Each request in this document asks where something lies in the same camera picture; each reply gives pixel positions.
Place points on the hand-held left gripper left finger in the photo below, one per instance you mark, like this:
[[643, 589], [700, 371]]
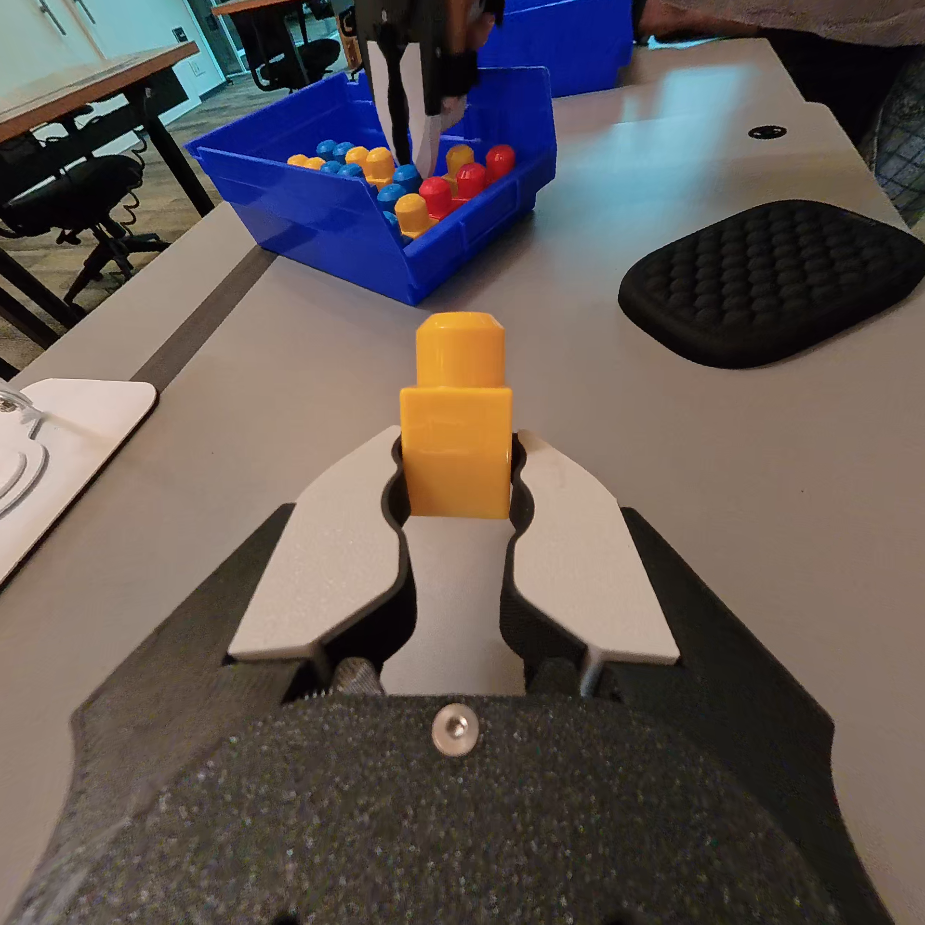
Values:
[[325, 564]]

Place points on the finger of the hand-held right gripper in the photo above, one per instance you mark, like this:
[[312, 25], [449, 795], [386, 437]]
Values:
[[381, 87], [415, 108]]

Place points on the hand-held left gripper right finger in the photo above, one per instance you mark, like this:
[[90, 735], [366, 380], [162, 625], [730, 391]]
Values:
[[578, 571]]

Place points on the blue two-stud block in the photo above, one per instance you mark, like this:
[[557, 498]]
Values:
[[407, 179]]

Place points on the pile of mega blocks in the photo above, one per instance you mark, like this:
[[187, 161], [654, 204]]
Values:
[[470, 181]]

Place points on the blue plastic bin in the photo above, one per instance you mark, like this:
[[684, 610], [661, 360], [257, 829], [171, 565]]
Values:
[[564, 43], [325, 224]]

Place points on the yellow one-stud block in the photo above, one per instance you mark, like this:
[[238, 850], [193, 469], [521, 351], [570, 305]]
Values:
[[455, 448]]

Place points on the person's right forearm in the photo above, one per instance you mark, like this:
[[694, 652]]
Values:
[[780, 18]]

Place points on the person's right hand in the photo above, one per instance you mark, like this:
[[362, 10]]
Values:
[[468, 25]]

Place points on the black office chair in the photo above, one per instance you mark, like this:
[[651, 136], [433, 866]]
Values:
[[303, 54], [79, 188]]

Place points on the wooden desk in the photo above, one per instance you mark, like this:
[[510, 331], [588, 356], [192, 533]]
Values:
[[72, 87], [253, 6]]

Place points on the black padded wrist rest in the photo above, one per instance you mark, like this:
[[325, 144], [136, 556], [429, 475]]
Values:
[[773, 282]]

